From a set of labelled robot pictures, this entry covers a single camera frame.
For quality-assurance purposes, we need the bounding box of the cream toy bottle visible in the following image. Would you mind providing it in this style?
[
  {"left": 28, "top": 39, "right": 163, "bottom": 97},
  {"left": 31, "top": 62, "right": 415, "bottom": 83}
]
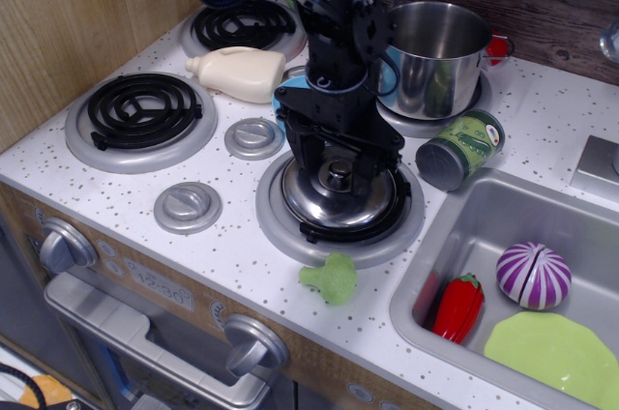
[{"left": 185, "top": 46, "right": 286, "bottom": 104}]

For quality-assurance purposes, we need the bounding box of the light green plate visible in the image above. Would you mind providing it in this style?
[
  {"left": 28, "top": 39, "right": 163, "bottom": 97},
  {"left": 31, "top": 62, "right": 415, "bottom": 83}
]
[{"left": 484, "top": 311, "right": 618, "bottom": 409}]

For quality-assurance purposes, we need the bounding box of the chrome faucet spout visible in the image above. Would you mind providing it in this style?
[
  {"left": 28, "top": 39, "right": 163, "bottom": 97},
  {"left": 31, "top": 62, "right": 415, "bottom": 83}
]
[{"left": 599, "top": 18, "right": 619, "bottom": 64}]

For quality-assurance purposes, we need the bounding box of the left oven dial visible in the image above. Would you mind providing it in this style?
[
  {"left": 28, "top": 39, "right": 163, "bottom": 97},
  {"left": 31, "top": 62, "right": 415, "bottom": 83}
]
[{"left": 39, "top": 218, "right": 98, "bottom": 274}]

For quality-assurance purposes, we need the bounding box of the purple toy onion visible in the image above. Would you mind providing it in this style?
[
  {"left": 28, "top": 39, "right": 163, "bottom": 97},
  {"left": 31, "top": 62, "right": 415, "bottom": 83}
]
[{"left": 495, "top": 242, "right": 572, "bottom": 310}]

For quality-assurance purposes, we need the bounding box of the black burner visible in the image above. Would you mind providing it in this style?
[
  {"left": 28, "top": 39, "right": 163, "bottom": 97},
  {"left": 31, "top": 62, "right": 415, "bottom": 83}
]
[
  {"left": 65, "top": 73, "right": 218, "bottom": 174},
  {"left": 180, "top": 0, "right": 307, "bottom": 61},
  {"left": 255, "top": 152, "right": 425, "bottom": 269}
]

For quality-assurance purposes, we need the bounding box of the silver sink basin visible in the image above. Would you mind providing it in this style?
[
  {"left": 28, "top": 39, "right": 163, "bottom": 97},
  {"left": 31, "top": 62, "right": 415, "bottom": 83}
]
[{"left": 390, "top": 168, "right": 618, "bottom": 409}]

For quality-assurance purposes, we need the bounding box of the grey stovetop knob rear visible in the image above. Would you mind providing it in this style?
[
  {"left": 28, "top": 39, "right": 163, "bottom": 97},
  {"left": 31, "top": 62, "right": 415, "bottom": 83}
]
[{"left": 282, "top": 66, "right": 306, "bottom": 81}]

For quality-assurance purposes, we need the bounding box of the green toy broccoli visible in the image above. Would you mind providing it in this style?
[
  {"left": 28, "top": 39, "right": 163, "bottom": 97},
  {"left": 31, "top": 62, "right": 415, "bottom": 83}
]
[{"left": 299, "top": 252, "right": 358, "bottom": 306}]

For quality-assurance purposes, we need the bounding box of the steel pot lid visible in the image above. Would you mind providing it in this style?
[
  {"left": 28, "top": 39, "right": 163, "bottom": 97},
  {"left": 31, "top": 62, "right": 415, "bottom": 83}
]
[{"left": 280, "top": 147, "right": 401, "bottom": 233}]

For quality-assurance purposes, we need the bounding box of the back left black burner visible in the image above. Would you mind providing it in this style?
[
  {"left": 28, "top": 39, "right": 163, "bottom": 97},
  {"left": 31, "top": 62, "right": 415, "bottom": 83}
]
[{"left": 180, "top": 0, "right": 307, "bottom": 61}]

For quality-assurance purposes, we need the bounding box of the right oven dial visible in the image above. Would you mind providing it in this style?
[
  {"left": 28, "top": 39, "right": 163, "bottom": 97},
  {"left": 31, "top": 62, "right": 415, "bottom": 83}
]
[{"left": 223, "top": 313, "right": 289, "bottom": 377}]

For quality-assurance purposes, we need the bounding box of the silver oven door handle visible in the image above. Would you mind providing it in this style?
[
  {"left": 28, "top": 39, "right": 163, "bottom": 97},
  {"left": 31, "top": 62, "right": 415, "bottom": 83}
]
[{"left": 44, "top": 273, "right": 271, "bottom": 409}]

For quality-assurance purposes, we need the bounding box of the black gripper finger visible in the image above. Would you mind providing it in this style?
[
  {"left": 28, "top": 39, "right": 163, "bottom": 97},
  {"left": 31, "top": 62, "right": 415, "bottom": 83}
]
[
  {"left": 284, "top": 119, "right": 333, "bottom": 172},
  {"left": 352, "top": 146, "right": 401, "bottom": 196}
]

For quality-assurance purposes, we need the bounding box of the oven clock display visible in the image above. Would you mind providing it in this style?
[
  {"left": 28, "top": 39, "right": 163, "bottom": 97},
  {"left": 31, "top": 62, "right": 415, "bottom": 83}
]
[{"left": 123, "top": 257, "right": 194, "bottom": 311}]

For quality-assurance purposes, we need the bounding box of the back right burner ring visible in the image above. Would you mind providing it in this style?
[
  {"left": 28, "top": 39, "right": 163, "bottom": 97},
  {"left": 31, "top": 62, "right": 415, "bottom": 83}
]
[{"left": 374, "top": 66, "right": 493, "bottom": 139}]

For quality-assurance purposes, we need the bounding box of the red toy pepper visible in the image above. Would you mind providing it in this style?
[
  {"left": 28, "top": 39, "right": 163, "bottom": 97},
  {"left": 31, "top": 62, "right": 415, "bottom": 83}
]
[{"left": 431, "top": 273, "right": 486, "bottom": 344}]

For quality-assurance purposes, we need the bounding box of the stainless steel pot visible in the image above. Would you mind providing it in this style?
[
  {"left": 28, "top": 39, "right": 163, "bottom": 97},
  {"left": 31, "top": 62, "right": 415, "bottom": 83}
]
[{"left": 379, "top": 1, "right": 493, "bottom": 121}]

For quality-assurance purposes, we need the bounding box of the orange yellow object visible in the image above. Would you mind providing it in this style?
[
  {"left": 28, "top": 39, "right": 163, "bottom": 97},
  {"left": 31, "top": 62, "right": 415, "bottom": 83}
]
[{"left": 18, "top": 375, "right": 73, "bottom": 409}]

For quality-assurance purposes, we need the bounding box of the red toy cup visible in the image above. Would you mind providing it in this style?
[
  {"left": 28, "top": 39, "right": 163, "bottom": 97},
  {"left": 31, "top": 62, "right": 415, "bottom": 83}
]
[{"left": 485, "top": 32, "right": 515, "bottom": 67}]

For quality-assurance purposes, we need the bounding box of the light blue plastic bowl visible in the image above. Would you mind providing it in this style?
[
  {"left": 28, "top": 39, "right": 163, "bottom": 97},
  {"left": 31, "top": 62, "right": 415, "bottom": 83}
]
[{"left": 272, "top": 75, "right": 310, "bottom": 116}]

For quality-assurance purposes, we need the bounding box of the black cable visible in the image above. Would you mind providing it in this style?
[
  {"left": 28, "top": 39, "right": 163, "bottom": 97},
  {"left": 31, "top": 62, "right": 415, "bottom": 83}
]
[{"left": 0, "top": 362, "right": 49, "bottom": 410}]

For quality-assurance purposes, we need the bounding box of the grey stovetop knob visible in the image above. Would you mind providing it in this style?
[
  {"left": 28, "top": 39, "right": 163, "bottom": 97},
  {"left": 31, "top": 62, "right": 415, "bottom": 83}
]
[
  {"left": 154, "top": 182, "right": 222, "bottom": 235},
  {"left": 224, "top": 118, "right": 284, "bottom": 161},
  {"left": 282, "top": 66, "right": 306, "bottom": 81}
]

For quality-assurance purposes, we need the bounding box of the silver faucet base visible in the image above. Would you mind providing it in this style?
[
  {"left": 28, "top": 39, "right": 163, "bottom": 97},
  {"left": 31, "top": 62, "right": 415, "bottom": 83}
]
[{"left": 571, "top": 135, "right": 618, "bottom": 202}]

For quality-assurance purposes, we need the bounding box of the green peas can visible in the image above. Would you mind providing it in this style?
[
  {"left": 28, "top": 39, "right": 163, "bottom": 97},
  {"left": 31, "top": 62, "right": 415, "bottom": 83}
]
[{"left": 415, "top": 109, "right": 506, "bottom": 191}]

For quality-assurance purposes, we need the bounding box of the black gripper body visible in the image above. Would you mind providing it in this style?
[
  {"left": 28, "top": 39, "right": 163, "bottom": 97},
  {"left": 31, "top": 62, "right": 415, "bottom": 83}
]
[{"left": 276, "top": 88, "right": 404, "bottom": 154}]

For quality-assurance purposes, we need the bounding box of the oven dial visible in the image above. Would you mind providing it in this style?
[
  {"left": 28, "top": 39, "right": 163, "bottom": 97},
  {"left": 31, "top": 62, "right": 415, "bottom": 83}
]
[
  {"left": 39, "top": 218, "right": 98, "bottom": 274},
  {"left": 223, "top": 313, "right": 289, "bottom": 377}
]

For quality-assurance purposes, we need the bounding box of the front right black burner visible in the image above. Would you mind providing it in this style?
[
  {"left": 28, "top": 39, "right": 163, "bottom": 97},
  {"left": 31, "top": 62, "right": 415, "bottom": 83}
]
[{"left": 255, "top": 152, "right": 425, "bottom": 269}]

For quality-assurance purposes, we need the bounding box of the front left black burner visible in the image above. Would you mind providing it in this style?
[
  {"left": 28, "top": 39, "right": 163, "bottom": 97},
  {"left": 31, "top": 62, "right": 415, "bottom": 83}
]
[{"left": 65, "top": 73, "right": 218, "bottom": 174}]

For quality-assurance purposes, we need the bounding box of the grey stovetop knob front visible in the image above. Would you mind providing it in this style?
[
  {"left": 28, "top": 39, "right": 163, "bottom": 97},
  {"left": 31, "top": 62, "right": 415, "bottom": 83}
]
[{"left": 154, "top": 182, "right": 222, "bottom": 235}]

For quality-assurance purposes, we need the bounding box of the grey stovetop knob middle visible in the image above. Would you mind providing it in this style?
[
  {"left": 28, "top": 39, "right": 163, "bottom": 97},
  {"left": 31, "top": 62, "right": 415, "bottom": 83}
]
[{"left": 224, "top": 118, "right": 284, "bottom": 161}]

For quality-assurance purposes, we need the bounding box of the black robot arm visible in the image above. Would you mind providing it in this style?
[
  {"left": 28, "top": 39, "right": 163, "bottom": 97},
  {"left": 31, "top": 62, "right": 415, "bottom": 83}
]
[{"left": 200, "top": 0, "right": 404, "bottom": 195}]

